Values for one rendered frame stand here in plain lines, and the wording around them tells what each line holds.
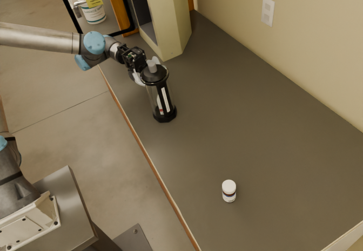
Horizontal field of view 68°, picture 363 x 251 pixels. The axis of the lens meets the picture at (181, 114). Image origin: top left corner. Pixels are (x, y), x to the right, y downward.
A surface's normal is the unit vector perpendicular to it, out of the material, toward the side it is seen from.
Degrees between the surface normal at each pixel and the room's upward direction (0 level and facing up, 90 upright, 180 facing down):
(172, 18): 90
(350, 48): 90
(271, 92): 0
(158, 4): 90
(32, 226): 90
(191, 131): 0
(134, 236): 0
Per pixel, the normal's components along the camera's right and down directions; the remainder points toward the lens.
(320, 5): -0.87, 0.43
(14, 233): 0.46, 0.62
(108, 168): -0.14, -0.66
